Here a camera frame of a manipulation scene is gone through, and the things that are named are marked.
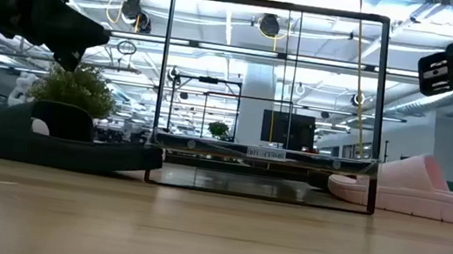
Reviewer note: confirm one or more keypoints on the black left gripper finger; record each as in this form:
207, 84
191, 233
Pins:
71, 58
65, 18

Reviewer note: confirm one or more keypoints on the white shelf label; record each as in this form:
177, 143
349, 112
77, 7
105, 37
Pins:
267, 154

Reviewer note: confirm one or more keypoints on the ribbed silver ventilation duct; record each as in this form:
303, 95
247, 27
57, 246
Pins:
427, 101

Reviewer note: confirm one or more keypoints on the small green background plant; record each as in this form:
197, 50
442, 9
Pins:
218, 129

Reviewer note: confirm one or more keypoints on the green bushy plant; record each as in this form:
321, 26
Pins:
78, 90

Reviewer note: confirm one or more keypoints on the black metal frame shelf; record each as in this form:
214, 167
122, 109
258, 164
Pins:
215, 147

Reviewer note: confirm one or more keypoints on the small black ceiling reel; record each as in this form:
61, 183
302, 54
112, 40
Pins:
357, 99
173, 75

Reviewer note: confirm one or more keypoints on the black foam slide sandal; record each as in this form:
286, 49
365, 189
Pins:
61, 151

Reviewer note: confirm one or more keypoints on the pink foam slide sandal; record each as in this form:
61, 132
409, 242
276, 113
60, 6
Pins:
411, 191

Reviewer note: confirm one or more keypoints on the black background rig frame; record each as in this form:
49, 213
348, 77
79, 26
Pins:
208, 79

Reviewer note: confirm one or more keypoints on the black background monitor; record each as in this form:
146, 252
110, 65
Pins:
287, 130

